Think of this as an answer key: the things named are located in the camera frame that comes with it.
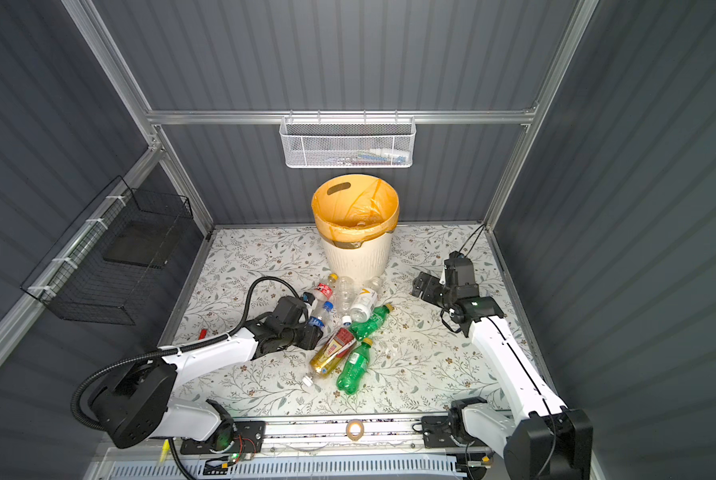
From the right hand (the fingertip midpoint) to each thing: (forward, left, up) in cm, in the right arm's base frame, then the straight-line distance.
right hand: (431, 287), depth 82 cm
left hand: (-7, +34, -13) cm, 37 cm away
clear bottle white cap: (+7, +26, -16) cm, 31 cm away
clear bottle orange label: (+32, +21, -6) cm, 39 cm away
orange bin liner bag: (+34, +22, 0) cm, 40 cm away
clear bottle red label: (+6, +32, -11) cm, 35 cm away
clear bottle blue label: (-4, +32, -10) cm, 34 cm away
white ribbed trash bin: (+11, +20, -3) cm, 23 cm away
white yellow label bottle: (-1, +19, -7) cm, 21 cm away
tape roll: (-32, +23, -16) cm, 43 cm away
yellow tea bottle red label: (-12, +26, -10) cm, 31 cm away
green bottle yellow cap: (-20, +22, -11) cm, 31 cm away
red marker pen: (-7, +69, -15) cm, 71 cm away
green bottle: (-6, +19, -14) cm, 24 cm away
